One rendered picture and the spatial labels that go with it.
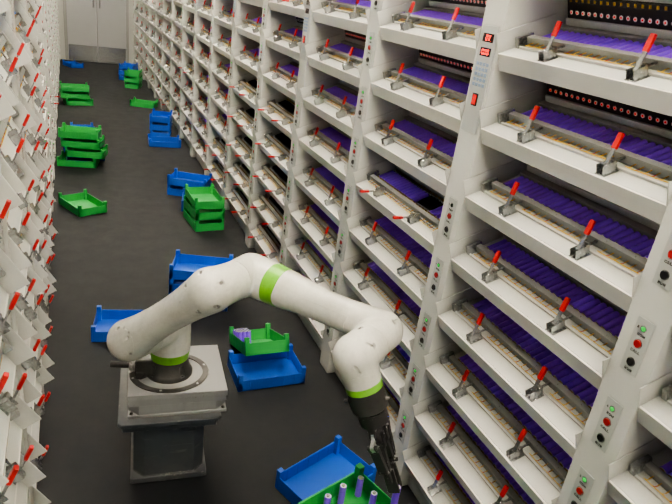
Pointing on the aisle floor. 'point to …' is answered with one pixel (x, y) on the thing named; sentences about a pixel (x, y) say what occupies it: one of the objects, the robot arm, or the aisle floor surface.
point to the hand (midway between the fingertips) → (392, 477)
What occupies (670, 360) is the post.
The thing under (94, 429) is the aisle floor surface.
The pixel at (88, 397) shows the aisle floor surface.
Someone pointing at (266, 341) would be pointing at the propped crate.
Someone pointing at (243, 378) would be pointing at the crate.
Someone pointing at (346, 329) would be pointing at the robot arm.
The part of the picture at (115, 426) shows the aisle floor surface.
